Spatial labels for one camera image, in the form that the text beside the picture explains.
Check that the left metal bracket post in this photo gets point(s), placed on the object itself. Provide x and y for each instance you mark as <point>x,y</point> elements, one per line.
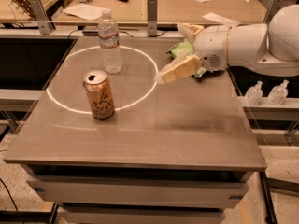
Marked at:
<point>44,25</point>

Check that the white paper sheet left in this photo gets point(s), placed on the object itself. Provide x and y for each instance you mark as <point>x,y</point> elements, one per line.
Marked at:
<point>86,12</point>

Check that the green snack bag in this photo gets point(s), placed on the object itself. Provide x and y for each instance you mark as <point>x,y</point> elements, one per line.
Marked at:
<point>180,50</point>

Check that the orange LaCroix soda can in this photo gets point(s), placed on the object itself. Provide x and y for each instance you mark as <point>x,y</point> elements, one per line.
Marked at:
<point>99,94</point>

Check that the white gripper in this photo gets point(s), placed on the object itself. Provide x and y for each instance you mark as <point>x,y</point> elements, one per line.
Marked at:
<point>212,47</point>

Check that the clear plastic water bottle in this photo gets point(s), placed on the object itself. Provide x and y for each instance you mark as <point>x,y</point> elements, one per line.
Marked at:
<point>109,42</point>

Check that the middle metal bracket post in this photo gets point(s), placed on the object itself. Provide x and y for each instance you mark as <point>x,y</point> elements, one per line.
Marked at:
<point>152,9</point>

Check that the clear sanitizer bottle right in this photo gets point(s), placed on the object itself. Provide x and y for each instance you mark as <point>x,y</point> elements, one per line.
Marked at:
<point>278,94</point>

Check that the clear sanitizer bottle left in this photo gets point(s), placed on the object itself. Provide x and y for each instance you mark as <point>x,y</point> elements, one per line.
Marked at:
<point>254,94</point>

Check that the white drawer cabinet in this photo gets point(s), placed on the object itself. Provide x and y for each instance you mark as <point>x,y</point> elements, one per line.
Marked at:
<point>129,200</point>

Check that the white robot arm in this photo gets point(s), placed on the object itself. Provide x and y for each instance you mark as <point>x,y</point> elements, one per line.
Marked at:
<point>266,48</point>

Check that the clear sanitizer bottle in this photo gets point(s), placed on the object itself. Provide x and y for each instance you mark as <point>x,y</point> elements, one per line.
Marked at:
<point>254,94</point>
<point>278,94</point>

